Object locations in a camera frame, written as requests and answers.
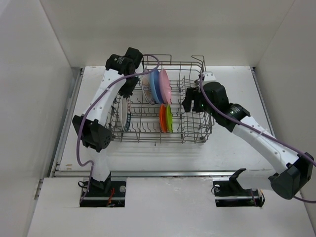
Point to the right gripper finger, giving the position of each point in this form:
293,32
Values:
189,97
197,107

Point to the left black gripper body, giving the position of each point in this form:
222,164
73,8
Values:
129,86

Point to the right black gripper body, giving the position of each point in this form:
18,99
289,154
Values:
199,95

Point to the white plate floral pattern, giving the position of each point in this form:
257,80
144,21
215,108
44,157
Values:
146,88

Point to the white plate teal rim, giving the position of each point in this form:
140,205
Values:
125,113

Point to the grey wire dish rack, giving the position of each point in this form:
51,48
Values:
145,126

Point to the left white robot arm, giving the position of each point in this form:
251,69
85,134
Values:
120,78

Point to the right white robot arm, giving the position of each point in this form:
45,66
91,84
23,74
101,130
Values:
292,168

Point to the pink plate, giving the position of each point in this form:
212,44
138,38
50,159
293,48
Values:
165,88

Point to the blue plate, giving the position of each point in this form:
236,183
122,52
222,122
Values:
155,88

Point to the green plate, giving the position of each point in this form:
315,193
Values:
169,118

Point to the orange plate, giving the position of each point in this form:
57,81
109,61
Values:
162,119

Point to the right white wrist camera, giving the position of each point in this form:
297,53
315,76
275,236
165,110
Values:
207,77

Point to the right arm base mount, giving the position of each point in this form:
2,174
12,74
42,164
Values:
230,194

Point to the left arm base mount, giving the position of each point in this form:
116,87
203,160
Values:
109,193

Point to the front aluminium rail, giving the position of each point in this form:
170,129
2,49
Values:
208,173

